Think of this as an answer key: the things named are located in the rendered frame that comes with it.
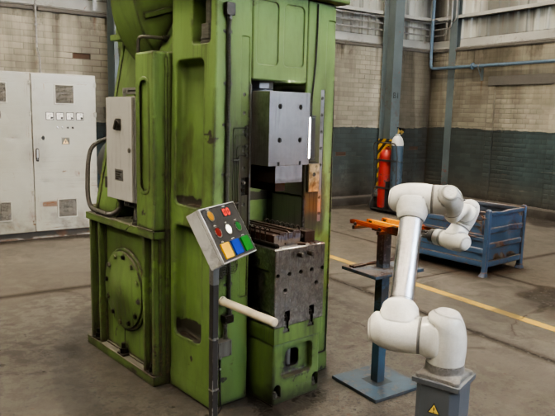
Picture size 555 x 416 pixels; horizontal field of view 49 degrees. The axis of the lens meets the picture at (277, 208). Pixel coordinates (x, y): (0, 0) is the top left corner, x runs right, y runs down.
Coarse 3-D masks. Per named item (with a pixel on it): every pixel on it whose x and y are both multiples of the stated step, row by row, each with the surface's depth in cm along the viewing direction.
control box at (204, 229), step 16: (208, 208) 287; (224, 208) 299; (192, 224) 282; (208, 224) 281; (224, 224) 293; (240, 224) 306; (208, 240) 279; (224, 240) 286; (240, 240) 299; (208, 256) 280; (224, 256) 280; (240, 256) 292
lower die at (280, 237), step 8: (256, 224) 361; (272, 224) 365; (256, 232) 346; (264, 232) 345; (272, 232) 343; (280, 232) 341; (296, 232) 346; (272, 240) 336; (280, 240) 338; (288, 240) 343; (296, 240) 347
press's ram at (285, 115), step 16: (256, 96) 329; (272, 96) 321; (288, 96) 329; (304, 96) 336; (256, 112) 330; (272, 112) 323; (288, 112) 330; (304, 112) 338; (256, 128) 331; (272, 128) 324; (288, 128) 332; (304, 128) 339; (256, 144) 332; (272, 144) 326; (288, 144) 333; (304, 144) 341; (256, 160) 333; (272, 160) 327; (288, 160) 335; (304, 160) 343
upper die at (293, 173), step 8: (256, 168) 342; (264, 168) 336; (272, 168) 331; (280, 168) 332; (288, 168) 336; (296, 168) 340; (256, 176) 342; (264, 176) 337; (272, 176) 332; (280, 176) 332; (288, 176) 336; (296, 176) 340
